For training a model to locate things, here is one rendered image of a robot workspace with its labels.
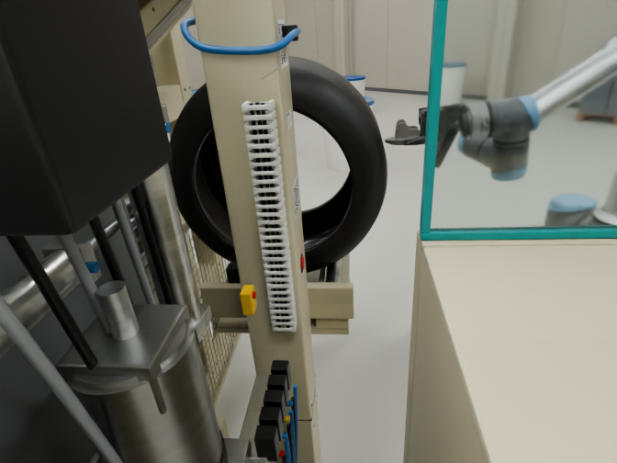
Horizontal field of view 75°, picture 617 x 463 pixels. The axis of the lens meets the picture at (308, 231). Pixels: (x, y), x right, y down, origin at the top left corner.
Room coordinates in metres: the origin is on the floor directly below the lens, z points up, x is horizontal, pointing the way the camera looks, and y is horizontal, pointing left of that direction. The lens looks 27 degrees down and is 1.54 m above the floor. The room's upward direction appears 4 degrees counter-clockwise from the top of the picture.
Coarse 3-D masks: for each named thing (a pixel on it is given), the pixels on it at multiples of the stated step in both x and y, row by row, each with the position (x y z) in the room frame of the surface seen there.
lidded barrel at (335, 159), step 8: (368, 96) 4.84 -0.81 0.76; (368, 104) 4.50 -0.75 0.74; (328, 136) 4.59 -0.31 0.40; (328, 144) 4.60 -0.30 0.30; (336, 144) 4.51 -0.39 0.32; (328, 152) 4.62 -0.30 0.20; (336, 152) 4.52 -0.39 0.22; (328, 160) 4.64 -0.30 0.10; (336, 160) 4.53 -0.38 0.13; (344, 160) 4.48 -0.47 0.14; (336, 168) 4.54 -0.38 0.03; (344, 168) 4.49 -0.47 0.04
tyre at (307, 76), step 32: (320, 64) 1.14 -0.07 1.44; (192, 96) 1.03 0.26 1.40; (320, 96) 0.94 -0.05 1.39; (352, 96) 0.98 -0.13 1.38; (192, 128) 0.98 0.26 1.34; (352, 128) 0.93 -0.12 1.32; (192, 160) 0.97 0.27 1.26; (352, 160) 0.92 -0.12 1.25; (384, 160) 0.96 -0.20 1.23; (192, 192) 0.98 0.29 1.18; (224, 192) 1.25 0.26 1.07; (352, 192) 0.92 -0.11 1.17; (384, 192) 0.96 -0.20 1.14; (192, 224) 0.99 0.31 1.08; (224, 224) 1.15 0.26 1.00; (320, 224) 1.20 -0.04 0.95; (352, 224) 0.93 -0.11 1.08; (224, 256) 0.99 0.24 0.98; (320, 256) 0.94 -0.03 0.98
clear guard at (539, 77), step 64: (448, 0) 0.47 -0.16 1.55; (512, 0) 0.47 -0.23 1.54; (576, 0) 0.46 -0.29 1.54; (448, 64) 0.47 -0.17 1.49; (512, 64) 0.47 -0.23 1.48; (576, 64) 0.46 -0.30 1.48; (448, 128) 0.47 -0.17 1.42; (512, 128) 0.46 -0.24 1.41; (576, 128) 0.46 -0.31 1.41; (448, 192) 0.47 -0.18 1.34; (512, 192) 0.46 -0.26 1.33; (576, 192) 0.45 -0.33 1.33
